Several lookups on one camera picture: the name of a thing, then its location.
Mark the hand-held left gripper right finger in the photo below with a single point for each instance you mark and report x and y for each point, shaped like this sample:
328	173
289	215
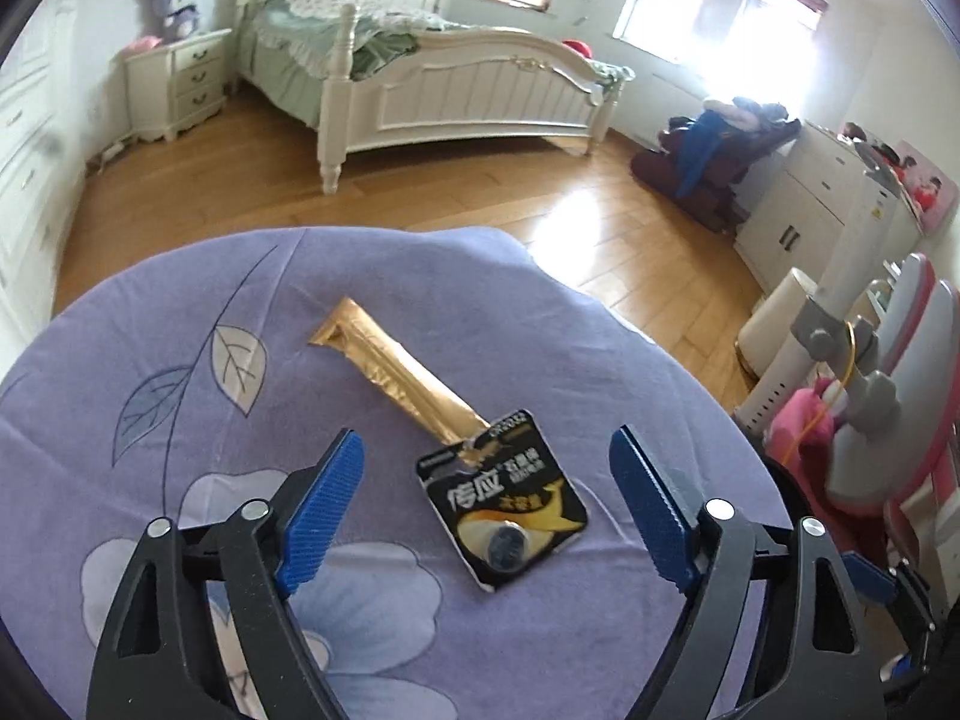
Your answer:
652	517

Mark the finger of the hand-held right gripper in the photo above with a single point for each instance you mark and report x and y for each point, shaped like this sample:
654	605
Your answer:
866	577
911	679

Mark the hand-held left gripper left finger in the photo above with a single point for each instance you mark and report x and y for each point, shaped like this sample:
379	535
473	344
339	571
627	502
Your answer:
322	517

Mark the black battery card pack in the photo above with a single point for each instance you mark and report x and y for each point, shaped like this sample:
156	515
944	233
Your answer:
502	502

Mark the gold sachet packet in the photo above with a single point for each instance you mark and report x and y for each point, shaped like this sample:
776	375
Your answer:
397	375

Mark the purple floral cloth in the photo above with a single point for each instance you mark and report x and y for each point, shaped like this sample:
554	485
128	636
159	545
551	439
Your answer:
225	405

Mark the pink grey desk chair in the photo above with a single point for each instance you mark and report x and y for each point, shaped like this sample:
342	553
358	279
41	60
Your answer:
911	360

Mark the white round floor bin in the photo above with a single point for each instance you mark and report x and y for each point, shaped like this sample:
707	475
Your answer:
772	322

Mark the white standing fan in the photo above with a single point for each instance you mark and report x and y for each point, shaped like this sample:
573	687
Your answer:
862	232

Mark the white dresser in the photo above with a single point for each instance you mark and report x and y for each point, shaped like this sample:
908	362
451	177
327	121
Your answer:
814	195

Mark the dark massage chair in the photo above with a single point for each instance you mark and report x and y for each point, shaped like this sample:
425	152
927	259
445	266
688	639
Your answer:
705	157

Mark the pink photo poster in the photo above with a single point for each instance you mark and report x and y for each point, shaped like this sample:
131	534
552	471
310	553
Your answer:
926	184

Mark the white wooden bed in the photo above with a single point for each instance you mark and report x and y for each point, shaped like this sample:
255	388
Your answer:
480	90

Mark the white nightstand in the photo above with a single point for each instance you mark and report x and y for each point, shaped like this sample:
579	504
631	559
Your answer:
184	82

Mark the white wardrobe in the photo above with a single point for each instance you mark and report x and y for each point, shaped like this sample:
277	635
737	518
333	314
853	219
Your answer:
30	150

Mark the red cloth item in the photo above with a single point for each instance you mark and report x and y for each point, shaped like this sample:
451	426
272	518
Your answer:
577	48

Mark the small pink plush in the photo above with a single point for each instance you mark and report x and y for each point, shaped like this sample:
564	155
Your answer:
148	42

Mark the purple plush toy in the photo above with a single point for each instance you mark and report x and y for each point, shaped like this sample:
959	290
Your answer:
178	4

